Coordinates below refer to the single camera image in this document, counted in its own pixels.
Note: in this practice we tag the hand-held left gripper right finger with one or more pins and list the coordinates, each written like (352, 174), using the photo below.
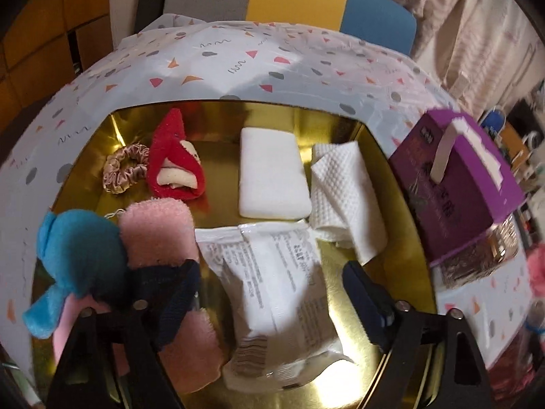
(362, 290)

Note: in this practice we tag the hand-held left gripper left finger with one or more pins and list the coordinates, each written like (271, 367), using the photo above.
(147, 319)

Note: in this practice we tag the gold tray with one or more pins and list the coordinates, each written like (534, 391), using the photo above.
(332, 264)

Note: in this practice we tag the white printed packet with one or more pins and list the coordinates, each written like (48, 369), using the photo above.
(276, 289)

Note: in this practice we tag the pink towel with navy band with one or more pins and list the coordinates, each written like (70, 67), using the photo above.
(157, 230)

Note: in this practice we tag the blue and pink plush toy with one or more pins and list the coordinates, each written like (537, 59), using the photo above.
(81, 251)

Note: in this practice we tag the white paper towel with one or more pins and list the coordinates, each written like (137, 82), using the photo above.
(345, 187)

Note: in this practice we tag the white sponge block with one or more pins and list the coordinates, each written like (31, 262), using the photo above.
(272, 170)

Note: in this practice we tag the purple box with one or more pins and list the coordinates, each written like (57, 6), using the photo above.
(451, 204)

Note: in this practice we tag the pink satin scrunchie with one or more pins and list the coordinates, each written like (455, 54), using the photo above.
(113, 170)

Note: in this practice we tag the pink cloth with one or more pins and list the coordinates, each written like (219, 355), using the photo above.
(537, 270)

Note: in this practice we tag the blue bag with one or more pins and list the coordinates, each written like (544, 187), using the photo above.
(494, 121)

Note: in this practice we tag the printed tablecloth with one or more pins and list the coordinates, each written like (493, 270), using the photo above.
(255, 64)

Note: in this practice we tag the beige patterned curtain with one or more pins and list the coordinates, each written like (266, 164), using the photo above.
(468, 30)

